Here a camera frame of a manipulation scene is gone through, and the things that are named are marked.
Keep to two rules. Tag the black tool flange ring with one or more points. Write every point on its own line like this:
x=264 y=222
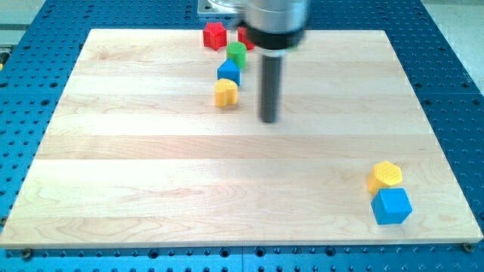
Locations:
x=275 y=41

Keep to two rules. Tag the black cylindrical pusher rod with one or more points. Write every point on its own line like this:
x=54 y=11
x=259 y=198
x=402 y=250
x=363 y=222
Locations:
x=270 y=86

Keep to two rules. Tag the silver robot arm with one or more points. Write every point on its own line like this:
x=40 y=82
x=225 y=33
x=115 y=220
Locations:
x=274 y=26

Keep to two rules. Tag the red block behind arm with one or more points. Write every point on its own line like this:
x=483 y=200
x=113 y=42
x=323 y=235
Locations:
x=242 y=37

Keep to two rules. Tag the yellow hexagon block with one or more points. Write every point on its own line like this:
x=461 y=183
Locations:
x=383 y=175

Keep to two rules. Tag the wooden board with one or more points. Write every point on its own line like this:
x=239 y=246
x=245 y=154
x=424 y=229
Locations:
x=138 y=155

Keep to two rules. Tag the right board clamp screw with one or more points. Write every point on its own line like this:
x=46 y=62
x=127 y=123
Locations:
x=467 y=247

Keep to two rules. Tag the board clamp screw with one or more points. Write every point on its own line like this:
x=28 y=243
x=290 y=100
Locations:
x=26 y=254
x=467 y=247

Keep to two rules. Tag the left board clamp screw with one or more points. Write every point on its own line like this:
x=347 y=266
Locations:
x=26 y=254

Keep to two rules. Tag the green cylinder block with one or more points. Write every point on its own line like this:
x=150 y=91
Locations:
x=237 y=52

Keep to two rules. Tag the blue triangle block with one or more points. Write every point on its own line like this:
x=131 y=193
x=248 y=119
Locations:
x=229 y=70

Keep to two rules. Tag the red star block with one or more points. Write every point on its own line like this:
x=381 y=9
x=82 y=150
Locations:
x=215 y=36

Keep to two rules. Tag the yellow heart block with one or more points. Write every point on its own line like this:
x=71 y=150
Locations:
x=226 y=92

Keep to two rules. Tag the blue cube block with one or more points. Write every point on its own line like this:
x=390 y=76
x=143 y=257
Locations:
x=391 y=206

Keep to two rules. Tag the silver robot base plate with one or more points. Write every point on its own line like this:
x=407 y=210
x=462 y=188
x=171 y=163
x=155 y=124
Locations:
x=219 y=7

